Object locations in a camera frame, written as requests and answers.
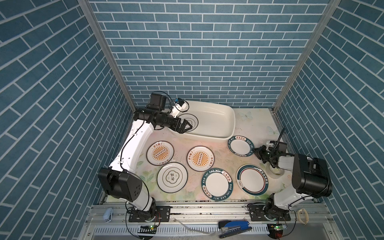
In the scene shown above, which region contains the left orange sunburst plate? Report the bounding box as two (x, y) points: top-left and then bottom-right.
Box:
(146, 141), (175, 166)

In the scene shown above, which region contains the large plate green lettered rim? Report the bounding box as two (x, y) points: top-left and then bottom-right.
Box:
(201, 168), (234, 201)

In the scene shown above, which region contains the white plastic bin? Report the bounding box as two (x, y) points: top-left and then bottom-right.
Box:
(169, 100), (236, 142)

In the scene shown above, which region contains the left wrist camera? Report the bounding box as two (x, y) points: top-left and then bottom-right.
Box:
(171, 98), (187, 118)

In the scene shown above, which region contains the right circuit board with LED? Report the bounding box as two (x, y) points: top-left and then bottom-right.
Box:
(267, 224), (287, 240)

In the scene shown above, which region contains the light blue small device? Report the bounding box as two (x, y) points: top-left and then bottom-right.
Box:
(103, 208), (113, 223)

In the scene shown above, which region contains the translucent cable on rail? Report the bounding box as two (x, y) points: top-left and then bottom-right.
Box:
(173, 218), (217, 236)

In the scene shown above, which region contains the blue black stapler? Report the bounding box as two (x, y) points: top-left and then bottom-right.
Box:
(218, 220), (252, 239)

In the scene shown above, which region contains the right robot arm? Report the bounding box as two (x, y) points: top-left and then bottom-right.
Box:
(253, 145), (333, 220)

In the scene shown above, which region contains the left circuit board with LED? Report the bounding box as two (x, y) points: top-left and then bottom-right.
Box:
(138, 225), (157, 240)

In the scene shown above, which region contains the rubber band loop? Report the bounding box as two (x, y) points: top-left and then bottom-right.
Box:
(297, 209), (310, 225)

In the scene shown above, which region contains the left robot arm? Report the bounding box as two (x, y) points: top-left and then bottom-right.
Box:
(98, 109), (193, 212)

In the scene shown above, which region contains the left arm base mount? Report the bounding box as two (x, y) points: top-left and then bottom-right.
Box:
(128, 206), (171, 223)

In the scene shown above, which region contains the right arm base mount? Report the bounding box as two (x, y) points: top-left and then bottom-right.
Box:
(246, 203), (291, 222)

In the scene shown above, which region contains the orange sunburst plate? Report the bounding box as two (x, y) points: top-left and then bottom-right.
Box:
(187, 146), (215, 172)
(146, 141), (175, 166)

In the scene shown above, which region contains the white plate black clover outline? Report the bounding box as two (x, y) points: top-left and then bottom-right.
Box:
(157, 163), (188, 194)

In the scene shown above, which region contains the white plate thin dark rim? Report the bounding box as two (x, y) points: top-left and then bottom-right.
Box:
(179, 113), (199, 133)

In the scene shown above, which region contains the circuit board with led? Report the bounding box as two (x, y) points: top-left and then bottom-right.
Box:
(138, 225), (157, 240)
(267, 224), (287, 240)

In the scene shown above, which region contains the small plate green lettered rim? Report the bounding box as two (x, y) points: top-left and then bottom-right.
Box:
(228, 136), (255, 157)

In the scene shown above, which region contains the centre orange sunburst plate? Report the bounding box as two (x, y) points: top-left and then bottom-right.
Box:
(187, 146), (215, 172)

